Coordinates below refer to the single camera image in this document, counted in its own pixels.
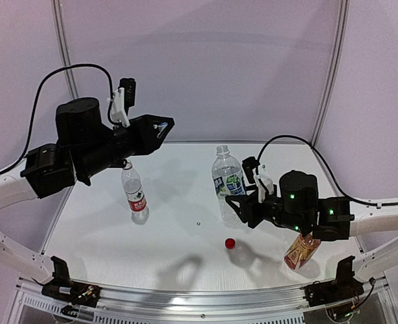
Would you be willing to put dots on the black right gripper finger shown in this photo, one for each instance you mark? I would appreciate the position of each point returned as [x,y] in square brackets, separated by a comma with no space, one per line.
[239,204]
[249,189]

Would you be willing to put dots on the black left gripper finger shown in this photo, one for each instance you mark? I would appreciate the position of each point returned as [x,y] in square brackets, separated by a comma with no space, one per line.
[158,136]
[155,119]

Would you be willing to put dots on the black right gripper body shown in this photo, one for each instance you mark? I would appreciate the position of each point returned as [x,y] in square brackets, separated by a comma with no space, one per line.
[253,210]

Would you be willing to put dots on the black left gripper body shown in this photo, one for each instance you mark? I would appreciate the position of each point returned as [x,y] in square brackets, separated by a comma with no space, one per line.
[133,136]

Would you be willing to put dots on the blue white bottle cap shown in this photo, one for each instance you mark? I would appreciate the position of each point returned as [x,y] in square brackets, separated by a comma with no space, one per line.
[160,126]

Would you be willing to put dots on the clear bottle green blue label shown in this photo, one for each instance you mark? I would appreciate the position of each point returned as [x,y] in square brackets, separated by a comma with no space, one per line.
[228,179]

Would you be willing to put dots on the red bottle cap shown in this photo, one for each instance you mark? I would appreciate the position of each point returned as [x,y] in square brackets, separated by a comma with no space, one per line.
[230,243]

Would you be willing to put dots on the amber tea bottle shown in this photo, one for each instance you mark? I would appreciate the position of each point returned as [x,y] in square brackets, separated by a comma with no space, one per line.
[301,251]

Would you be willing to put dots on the clear bottle red label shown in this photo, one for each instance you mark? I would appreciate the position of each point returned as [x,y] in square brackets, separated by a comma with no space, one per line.
[134,193]

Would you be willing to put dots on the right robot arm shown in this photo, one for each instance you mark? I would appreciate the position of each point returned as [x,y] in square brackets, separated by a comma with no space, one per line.
[294,204]

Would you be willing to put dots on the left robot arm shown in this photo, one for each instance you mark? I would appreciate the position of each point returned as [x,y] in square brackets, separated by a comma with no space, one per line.
[84,148]

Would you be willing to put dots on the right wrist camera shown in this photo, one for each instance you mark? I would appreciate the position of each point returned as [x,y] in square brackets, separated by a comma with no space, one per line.
[258,175]

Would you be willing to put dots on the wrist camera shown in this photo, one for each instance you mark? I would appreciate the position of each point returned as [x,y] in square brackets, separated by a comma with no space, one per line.
[258,175]
[121,100]

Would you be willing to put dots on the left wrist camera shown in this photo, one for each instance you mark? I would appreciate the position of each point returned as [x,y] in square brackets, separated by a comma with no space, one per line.
[121,100]

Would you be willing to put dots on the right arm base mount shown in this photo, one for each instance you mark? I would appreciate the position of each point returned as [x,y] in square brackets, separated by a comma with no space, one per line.
[343,287]

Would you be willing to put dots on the aluminium front rail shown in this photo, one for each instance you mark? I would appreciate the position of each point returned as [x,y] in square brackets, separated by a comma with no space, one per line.
[129,305]

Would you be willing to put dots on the left aluminium frame post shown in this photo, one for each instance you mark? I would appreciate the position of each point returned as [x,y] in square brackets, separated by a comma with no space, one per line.
[69,67]

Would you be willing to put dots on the aluminium frame post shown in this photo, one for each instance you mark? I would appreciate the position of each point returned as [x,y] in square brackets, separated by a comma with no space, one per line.
[332,72]
[69,67]

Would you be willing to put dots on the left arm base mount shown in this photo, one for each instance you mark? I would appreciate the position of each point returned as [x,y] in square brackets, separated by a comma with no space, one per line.
[73,293]

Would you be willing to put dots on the right aluminium frame post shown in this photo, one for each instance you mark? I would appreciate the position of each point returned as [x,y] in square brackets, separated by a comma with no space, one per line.
[332,72]

